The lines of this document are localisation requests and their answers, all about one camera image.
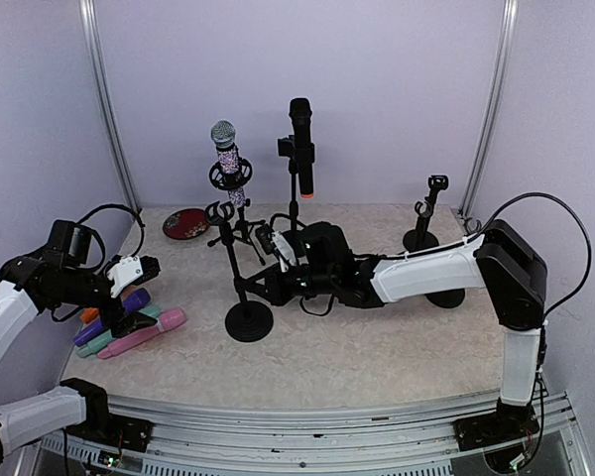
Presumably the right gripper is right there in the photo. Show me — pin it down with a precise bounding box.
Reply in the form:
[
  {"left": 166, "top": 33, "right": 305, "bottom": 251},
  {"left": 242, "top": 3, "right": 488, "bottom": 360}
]
[{"left": 243, "top": 263, "right": 336, "bottom": 307}]

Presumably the purple microphone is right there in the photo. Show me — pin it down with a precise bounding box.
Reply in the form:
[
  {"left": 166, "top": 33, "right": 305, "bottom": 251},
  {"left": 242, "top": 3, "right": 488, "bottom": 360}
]
[{"left": 73, "top": 289, "right": 151, "bottom": 347}]

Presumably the teal microphone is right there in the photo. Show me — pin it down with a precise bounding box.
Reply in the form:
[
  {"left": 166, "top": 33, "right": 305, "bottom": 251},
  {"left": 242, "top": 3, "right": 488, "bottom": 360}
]
[{"left": 76, "top": 305, "right": 162, "bottom": 358}]

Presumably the orange microphone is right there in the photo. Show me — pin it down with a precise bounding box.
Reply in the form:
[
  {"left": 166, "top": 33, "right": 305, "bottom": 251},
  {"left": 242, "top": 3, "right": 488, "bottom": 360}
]
[{"left": 80, "top": 307, "right": 99, "bottom": 324}]

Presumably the pink microphone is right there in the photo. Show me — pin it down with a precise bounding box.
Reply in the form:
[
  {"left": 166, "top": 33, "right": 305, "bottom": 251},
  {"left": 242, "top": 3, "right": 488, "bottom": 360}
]
[{"left": 97, "top": 308, "right": 187, "bottom": 360}]

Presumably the black tripod mic stand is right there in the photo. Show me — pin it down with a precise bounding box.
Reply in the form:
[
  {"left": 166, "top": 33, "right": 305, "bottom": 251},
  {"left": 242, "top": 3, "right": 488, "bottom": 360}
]
[{"left": 204, "top": 157, "right": 266, "bottom": 265}]

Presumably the silver rhinestone microphone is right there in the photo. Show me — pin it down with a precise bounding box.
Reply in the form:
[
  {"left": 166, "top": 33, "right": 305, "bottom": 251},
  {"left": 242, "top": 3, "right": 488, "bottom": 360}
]
[{"left": 210, "top": 120, "right": 246, "bottom": 208}]

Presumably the black tall microphone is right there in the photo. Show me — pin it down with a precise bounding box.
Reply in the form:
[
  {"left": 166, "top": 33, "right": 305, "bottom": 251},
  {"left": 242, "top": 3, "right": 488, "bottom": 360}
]
[{"left": 289, "top": 98, "right": 314, "bottom": 199}]

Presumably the black round-base stand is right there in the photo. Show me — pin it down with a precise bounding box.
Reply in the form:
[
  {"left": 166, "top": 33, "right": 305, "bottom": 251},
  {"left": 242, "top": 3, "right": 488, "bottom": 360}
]
[{"left": 424, "top": 175, "right": 449, "bottom": 216}]

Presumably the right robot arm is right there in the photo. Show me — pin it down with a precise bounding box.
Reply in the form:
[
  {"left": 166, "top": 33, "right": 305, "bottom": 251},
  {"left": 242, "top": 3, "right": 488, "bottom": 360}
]
[{"left": 225, "top": 214, "right": 554, "bottom": 440}]

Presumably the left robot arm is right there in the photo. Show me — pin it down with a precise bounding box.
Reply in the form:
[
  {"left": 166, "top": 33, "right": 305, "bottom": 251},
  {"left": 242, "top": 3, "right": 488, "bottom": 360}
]
[{"left": 0, "top": 219, "right": 161, "bottom": 464}]

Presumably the dark red floral plate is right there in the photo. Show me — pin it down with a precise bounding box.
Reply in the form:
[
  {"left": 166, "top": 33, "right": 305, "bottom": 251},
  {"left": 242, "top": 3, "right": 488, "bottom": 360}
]
[{"left": 162, "top": 207, "right": 209, "bottom": 241}]

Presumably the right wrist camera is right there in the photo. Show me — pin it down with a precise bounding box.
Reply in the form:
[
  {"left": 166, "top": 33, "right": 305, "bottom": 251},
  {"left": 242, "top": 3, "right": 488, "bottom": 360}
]
[{"left": 255, "top": 224, "right": 298, "bottom": 273}]

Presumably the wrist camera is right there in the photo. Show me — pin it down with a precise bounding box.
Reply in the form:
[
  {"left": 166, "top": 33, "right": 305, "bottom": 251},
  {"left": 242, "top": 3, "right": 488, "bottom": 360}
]
[
  {"left": 255, "top": 224, "right": 298, "bottom": 273},
  {"left": 105, "top": 256, "right": 161, "bottom": 298}
]

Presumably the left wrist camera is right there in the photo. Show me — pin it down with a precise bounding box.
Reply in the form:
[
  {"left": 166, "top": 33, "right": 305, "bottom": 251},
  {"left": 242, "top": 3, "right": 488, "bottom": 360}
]
[{"left": 105, "top": 256, "right": 161, "bottom": 298}]

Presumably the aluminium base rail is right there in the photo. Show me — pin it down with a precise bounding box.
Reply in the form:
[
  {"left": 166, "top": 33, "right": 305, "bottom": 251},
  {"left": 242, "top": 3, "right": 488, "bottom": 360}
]
[{"left": 14, "top": 386, "right": 595, "bottom": 476}]

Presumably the left metal frame post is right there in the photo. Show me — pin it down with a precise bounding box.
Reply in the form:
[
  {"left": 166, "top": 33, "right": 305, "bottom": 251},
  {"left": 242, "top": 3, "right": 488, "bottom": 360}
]
[{"left": 78, "top": 0, "right": 142, "bottom": 211}]

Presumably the metal frame post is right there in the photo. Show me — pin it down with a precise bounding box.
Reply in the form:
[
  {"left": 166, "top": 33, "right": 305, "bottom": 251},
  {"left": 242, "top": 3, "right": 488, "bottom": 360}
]
[
  {"left": 78, "top": 0, "right": 142, "bottom": 211},
  {"left": 458, "top": 0, "right": 520, "bottom": 218}
]

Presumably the right metal frame post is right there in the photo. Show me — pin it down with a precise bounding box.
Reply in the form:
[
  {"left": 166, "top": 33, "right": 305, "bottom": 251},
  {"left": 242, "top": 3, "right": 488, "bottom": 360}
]
[{"left": 458, "top": 0, "right": 520, "bottom": 218}]

